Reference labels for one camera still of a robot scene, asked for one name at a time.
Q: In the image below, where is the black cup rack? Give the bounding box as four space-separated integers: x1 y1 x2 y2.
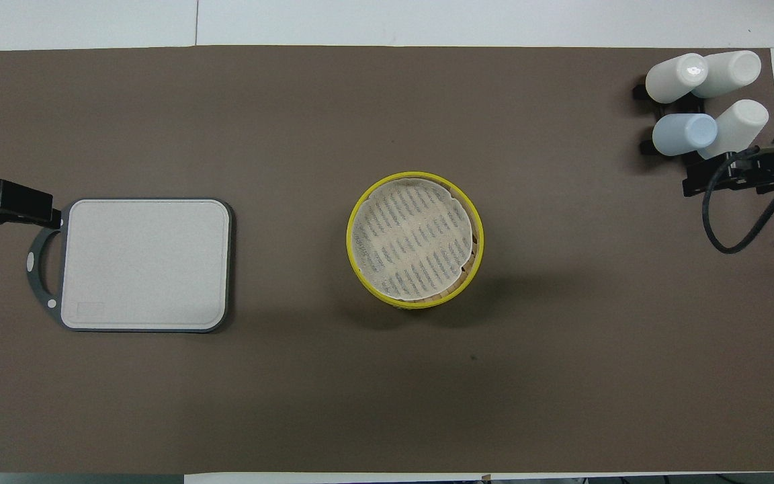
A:
632 76 718 157

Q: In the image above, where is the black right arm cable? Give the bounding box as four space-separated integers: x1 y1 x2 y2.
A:
701 143 774 255

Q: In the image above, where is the white steamer liner cloth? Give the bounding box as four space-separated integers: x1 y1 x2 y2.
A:
351 178 476 300

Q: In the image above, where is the yellow slatted steamer tier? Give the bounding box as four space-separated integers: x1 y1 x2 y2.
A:
458 232 483 293

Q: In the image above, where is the brown table mat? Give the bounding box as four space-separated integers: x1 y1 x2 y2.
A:
0 45 774 475

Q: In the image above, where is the white cup with blue rim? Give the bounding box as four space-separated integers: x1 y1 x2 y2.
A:
693 50 763 99

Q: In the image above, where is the light blue cup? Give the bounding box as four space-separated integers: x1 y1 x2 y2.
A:
652 113 719 157

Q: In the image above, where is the plain white cup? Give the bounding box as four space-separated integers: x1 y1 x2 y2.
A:
697 99 770 161
645 53 710 104

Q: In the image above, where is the grey cutting board with handle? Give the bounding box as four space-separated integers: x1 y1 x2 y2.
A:
26 197 235 334

